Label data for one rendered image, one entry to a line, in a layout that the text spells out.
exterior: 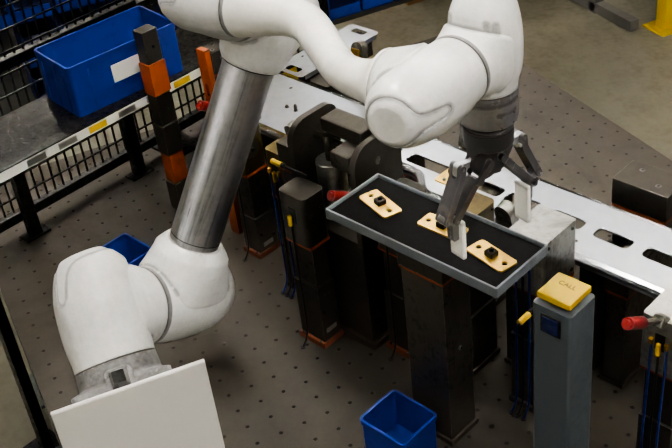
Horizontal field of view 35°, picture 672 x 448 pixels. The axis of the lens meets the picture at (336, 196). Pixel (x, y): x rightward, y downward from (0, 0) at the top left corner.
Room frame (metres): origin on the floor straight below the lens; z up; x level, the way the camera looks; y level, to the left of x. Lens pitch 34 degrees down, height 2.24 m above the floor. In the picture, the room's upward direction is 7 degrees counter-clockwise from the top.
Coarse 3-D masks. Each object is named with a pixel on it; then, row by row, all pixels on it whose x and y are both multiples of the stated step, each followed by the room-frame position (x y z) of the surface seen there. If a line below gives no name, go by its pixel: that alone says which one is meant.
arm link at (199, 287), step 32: (224, 64) 1.79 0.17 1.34; (256, 64) 1.75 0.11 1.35; (224, 96) 1.76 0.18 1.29; (256, 96) 1.76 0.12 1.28; (224, 128) 1.74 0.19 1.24; (256, 128) 1.77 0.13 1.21; (192, 160) 1.76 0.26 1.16; (224, 160) 1.73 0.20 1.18; (192, 192) 1.73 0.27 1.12; (224, 192) 1.72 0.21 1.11; (192, 224) 1.70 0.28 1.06; (224, 224) 1.72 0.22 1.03; (160, 256) 1.69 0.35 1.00; (192, 256) 1.67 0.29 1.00; (224, 256) 1.71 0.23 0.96; (192, 288) 1.64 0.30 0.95; (224, 288) 1.70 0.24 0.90; (192, 320) 1.63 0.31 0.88
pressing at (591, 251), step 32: (288, 96) 2.26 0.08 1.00; (320, 96) 2.24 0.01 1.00; (448, 160) 1.90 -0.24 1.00; (480, 192) 1.77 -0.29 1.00; (512, 192) 1.76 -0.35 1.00; (544, 192) 1.74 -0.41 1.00; (576, 192) 1.73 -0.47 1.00; (608, 224) 1.61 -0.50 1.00; (640, 224) 1.60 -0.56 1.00; (576, 256) 1.53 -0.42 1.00; (608, 256) 1.52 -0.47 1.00; (640, 256) 1.51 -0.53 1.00; (640, 288) 1.42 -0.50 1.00
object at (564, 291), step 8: (560, 272) 1.30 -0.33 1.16; (552, 280) 1.28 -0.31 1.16; (560, 280) 1.28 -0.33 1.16; (568, 280) 1.28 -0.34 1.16; (576, 280) 1.27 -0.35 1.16; (544, 288) 1.27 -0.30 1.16; (552, 288) 1.26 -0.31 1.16; (560, 288) 1.26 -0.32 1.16; (568, 288) 1.26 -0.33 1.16; (576, 288) 1.26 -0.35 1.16; (584, 288) 1.25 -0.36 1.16; (544, 296) 1.25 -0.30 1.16; (552, 296) 1.24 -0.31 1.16; (560, 296) 1.24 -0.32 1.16; (568, 296) 1.24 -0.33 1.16; (576, 296) 1.24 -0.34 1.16; (584, 296) 1.24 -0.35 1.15; (560, 304) 1.23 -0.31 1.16; (568, 304) 1.22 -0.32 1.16; (576, 304) 1.23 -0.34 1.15
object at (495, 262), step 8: (480, 240) 1.40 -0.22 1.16; (472, 248) 1.38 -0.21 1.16; (480, 248) 1.38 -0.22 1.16; (488, 248) 1.37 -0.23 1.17; (496, 248) 1.37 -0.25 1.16; (480, 256) 1.36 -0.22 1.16; (488, 256) 1.35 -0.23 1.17; (496, 256) 1.35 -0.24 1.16; (504, 256) 1.35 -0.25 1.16; (488, 264) 1.34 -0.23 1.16; (496, 264) 1.33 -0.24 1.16; (512, 264) 1.33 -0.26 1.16
